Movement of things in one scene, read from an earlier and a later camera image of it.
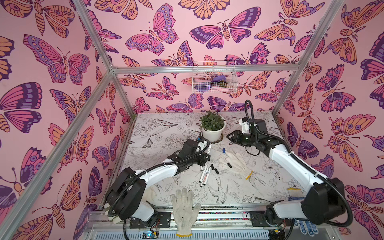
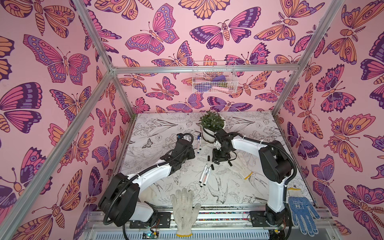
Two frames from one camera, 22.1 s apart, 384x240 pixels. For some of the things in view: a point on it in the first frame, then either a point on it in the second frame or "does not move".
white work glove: (185, 212) does not move
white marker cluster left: (203, 173) does not move
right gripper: (237, 138) → (220, 154)
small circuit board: (149, 235) does not move
